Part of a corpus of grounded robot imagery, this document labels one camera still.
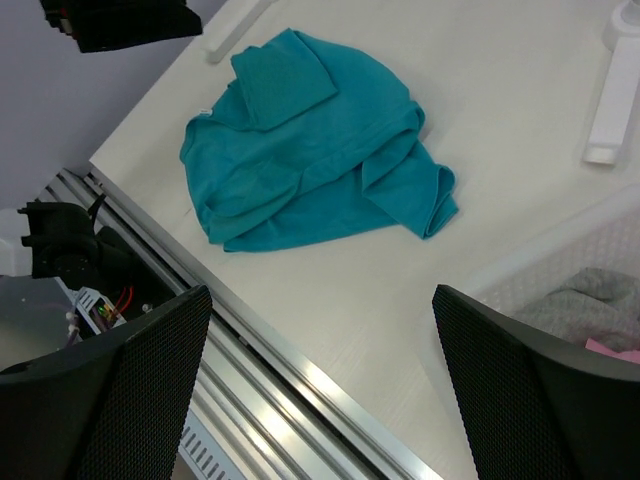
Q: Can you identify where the white plastic laundry basket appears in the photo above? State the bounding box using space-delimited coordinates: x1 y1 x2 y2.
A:
458 185 639 314

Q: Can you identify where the teal t shirt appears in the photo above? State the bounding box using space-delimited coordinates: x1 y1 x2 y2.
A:
180 29 458 252

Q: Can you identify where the grey garment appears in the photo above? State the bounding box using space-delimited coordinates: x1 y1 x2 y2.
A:
511 268 639 352

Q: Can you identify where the pink garment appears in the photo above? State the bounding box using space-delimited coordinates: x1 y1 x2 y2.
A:
585 339 640 364

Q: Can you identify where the aluminium front rail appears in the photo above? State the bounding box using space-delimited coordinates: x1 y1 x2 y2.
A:
41 171 436 479

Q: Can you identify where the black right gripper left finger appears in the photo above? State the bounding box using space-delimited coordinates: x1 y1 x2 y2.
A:
1 286 212 479

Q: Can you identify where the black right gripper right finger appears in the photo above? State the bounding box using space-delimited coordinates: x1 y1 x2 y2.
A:
432 285 639 479

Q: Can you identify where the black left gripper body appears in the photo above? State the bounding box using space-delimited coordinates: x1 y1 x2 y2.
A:
41 0 203 53

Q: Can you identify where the white clothes rack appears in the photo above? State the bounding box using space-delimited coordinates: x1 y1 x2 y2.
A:
203 1 639 166

